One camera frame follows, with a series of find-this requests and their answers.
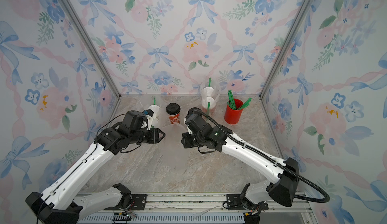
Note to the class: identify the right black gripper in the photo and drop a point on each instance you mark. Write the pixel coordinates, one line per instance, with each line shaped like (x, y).
(186, 142)

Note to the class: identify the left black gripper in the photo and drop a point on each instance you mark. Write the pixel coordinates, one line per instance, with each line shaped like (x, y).
(155, 138)

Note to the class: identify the red cup black lid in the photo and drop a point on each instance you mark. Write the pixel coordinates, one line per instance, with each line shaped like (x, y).
(194, 110)
(173, 112)

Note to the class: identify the white lid cup back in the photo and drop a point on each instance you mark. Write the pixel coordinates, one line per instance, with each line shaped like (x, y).
(204, 105)

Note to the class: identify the clear plastic carrier bag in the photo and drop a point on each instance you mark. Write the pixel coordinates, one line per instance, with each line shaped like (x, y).
(146, 100)

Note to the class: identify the red cup white lid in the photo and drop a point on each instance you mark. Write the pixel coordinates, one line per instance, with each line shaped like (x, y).
(208, 92)

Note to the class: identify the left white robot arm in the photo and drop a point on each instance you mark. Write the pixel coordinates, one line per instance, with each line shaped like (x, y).
(58, 204)

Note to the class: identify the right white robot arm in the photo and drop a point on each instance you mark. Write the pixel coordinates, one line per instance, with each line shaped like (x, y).
(279, 186)

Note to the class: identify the red straw holder cup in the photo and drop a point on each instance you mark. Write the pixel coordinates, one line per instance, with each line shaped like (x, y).
(233, 116)

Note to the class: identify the green wrapped straws bundle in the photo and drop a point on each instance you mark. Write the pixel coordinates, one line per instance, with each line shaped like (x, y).
(233, 104)

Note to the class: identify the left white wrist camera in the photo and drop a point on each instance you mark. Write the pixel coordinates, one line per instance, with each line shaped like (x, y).
(151, 115)

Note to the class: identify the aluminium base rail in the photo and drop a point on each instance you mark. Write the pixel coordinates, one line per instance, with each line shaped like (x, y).
(201, 208)

